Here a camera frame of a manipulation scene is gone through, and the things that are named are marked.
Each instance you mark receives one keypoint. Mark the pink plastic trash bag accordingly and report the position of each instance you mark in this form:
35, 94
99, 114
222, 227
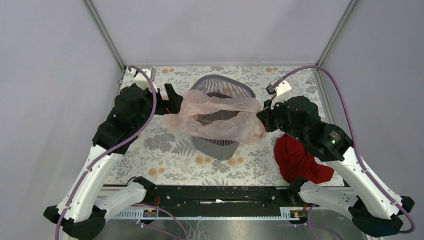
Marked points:
215, 118

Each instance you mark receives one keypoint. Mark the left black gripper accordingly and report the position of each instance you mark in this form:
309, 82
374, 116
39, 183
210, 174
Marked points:
175, 100

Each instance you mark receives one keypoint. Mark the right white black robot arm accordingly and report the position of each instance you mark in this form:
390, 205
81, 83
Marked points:
371, 206

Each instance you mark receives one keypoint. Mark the grey plastic trash bin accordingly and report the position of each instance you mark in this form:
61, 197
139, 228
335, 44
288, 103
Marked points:
222, 87

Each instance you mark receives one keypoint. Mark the grey slotted cable duct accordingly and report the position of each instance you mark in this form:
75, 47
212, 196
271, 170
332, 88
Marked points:
262, 213

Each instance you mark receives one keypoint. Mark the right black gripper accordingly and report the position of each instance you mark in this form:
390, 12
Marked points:
265, 115

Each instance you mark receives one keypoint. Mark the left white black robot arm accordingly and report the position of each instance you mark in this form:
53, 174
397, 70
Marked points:
80, 215

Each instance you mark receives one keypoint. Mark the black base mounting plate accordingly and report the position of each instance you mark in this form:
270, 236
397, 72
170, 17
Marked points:
222, 197

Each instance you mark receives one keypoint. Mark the red cloth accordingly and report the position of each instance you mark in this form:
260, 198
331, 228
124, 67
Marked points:
295, 162

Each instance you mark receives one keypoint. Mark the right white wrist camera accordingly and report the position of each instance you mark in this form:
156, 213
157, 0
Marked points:
280, 93

